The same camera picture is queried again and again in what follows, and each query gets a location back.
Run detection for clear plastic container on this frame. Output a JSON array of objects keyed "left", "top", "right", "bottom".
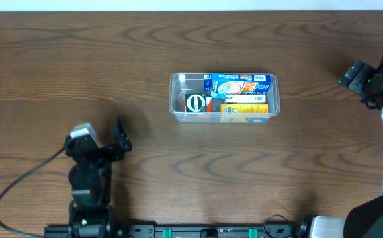
[{"left": 169, "top": 73, "right": 280, "bottom": 123}]

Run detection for white and green box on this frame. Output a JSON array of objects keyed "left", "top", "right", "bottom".
[{"left": 225, "top": 95, "right": 267, "bottom": 104}]

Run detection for yellow Woods syrup box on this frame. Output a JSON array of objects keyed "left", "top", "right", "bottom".
[{"left": 220, "top": 104, "right": 270, "bottom": 123}]

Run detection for green round-logo box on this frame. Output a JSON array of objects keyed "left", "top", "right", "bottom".
[{"left": 185, "top": 93, "right": 206, "bottom": 112}]

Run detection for black mounting rail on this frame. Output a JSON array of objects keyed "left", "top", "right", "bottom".
[{"left": 44, "top": 223, "right": 308, "bottom": 238}]

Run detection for blue Kool Fever box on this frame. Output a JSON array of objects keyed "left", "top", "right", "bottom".
[{"left": 204, "top": 73, "right": 273, "bottom": 98}]

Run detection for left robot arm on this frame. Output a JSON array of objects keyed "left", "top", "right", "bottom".
[{"left": 65, "top": 119, "right": 132, "bottom": 238}]

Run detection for red Panadol box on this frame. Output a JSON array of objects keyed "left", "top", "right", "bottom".
[{"left": 205, "top": 96, "right": 225, "bottom": 112}]

